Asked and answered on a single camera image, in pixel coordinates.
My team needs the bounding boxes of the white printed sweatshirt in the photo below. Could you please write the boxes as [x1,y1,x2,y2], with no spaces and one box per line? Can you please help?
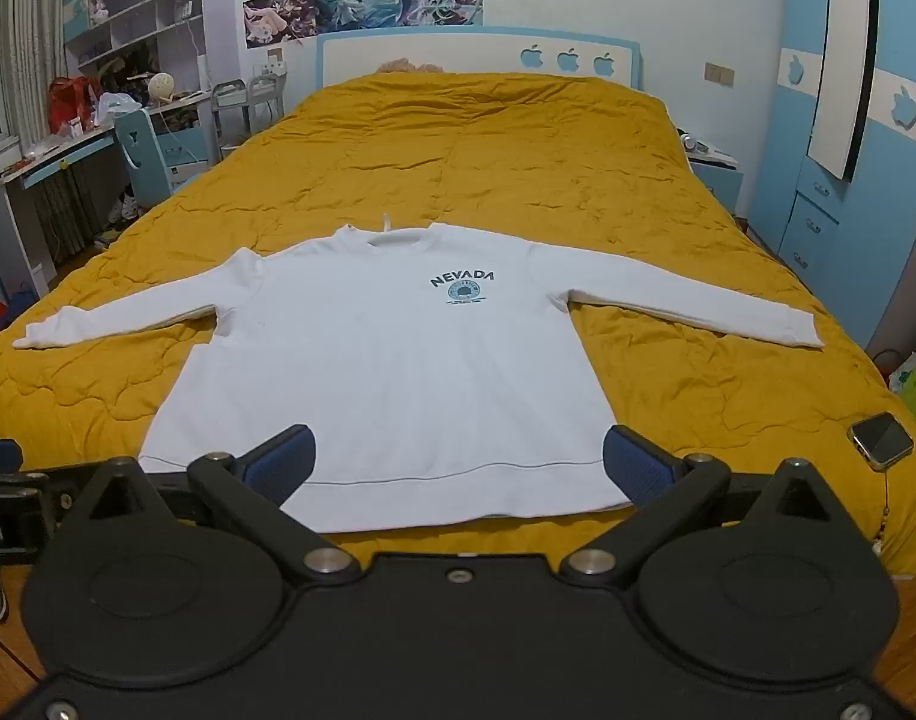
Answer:
[11,214,827,535]

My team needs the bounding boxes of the striped curtain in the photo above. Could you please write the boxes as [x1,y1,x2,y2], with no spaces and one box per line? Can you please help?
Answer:
[0,0,73,158]

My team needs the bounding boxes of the wall poster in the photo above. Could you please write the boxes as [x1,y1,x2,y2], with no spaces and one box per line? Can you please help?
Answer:
[242,0,485,50]

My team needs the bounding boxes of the pair of sneakers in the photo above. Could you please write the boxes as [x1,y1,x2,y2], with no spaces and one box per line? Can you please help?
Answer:
[94,191,140,248]

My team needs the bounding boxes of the radiator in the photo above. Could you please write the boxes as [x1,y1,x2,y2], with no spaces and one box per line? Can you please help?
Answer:
[34,165,103,256]

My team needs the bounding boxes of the white blue desk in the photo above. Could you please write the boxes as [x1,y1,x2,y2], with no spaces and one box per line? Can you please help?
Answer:
[0,94,219,293]

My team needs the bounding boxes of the white blue bookshelf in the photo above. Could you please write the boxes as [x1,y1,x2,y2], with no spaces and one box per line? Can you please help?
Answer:
[60,0,208,102]

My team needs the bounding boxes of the red clothes pile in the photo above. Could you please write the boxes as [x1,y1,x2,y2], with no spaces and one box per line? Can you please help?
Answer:
[0,274,39,338]

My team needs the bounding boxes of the white blue bed headboard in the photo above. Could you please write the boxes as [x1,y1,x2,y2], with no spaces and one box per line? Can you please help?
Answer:
[317,25,643,91]

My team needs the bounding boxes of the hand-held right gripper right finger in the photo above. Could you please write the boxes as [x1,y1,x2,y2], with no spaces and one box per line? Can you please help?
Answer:
[559,424,854,590]

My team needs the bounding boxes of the blue nightstand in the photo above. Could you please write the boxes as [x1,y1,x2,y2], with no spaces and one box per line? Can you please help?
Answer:
[679,127,746,222]

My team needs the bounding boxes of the yellow quilted blanket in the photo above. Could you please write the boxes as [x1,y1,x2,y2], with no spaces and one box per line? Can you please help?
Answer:
[0,71,916,578]

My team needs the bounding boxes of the red bag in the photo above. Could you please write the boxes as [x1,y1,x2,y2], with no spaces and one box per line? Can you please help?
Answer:
[49,76,103,137]

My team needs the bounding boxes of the smartphone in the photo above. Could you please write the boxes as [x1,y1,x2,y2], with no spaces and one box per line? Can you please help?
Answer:
[848,412,915,472]

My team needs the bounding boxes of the white plastic bag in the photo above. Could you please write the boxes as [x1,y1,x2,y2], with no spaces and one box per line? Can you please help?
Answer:
[98,92,140,125]

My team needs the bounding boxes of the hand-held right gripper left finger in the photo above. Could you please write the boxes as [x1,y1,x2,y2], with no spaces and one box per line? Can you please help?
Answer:
[68,424,363,590]

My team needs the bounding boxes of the light blue chair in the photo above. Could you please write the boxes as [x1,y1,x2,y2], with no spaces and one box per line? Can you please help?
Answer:
[114,109,208,211]

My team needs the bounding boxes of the blue white wardrobe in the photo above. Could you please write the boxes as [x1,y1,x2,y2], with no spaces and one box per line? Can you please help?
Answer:
[750,0,916,361]

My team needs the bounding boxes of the grey rolling cart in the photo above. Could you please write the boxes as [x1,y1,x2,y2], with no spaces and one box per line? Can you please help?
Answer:
[212,77,288,162]

